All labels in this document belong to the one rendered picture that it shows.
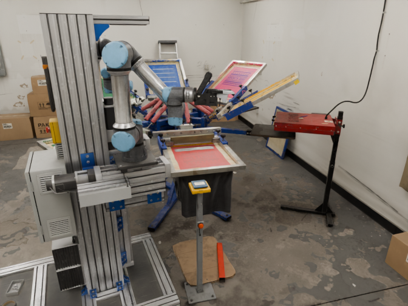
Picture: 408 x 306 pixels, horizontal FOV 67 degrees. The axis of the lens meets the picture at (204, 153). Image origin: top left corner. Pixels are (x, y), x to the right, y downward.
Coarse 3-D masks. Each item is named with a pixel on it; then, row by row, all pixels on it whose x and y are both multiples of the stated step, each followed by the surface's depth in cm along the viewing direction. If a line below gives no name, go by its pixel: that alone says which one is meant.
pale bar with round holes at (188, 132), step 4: (196, 128) 309; (200, 128) 310; (204, 128) 310; (208, 128) 310; (212, 128) 310; (216, 128) 310; (220, 128) 311; (152, 132) 296; (156, 132) 296; (160, 132) 297; (164, 132) 298; (168, 132) 299; (172, 132) 300; (176, 132) 301; (184, 132) 303; (188, 132) 304; (192, 132) 305; (196, 132) 306; (200, 132) 308; (204, 132) 308; (208, 132) 309; (212, 132) 310; (220, 132) 313; (156, 136) 297; (164, 136) 299; (168, 136) 300; (172, 136) 301
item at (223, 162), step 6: (204, 144) 290; (210, 144) 290; (198, 150) 277; (204, 150) 277; (210, 150) 277; (216, 150) 277; (222, 156) 264; (204, 162) 252; (210, 162) 252; (216, 162) 252; (222, 162) 252; (228, 162) 252
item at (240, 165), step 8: (224, 144) 280; (232, 152) 262; (168, 160) 246; (240, 160) 246; (200, 168) 232; (208, 168) 232; (216, 168) 233; (224, 168) 234; (232, 168) 236; (240, 168) 238; (176, 176) 227
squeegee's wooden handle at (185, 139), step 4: (176, 136) 280; (180, 136) 280; (184, 136) 280; (188, 136) 281; (192, 136) 282; (196, 136) 283; (200, 136) 284; (204, 136) 285; (208, 136) 286; (212, 136) 287; (172, 140) 278; (176, 140) 279; (180, 140) 280; (184, 140) 281; (188, 140) 282; (192, 140) 283; (196, 140) 284; (200, 140) 285; (204, 140) 286; (208, 140) 287
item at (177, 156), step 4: (172, 148) 281; (176, 148) 281; (180, 148) 281; (176, 152) 271; (180, 152) 271; (184, 152) 271; (188, 152) 271; (176, 156) 263; (180, 156) 263; (176, 160) 255; (180, 160) 255; (180, 164) 248; (184, 164) 248; (188, 164) 248; (192, 164) 248; (196, 164) 248; (200, 164) 248; (180, 168) 240; (184, 168) 240; (188, 168) 240
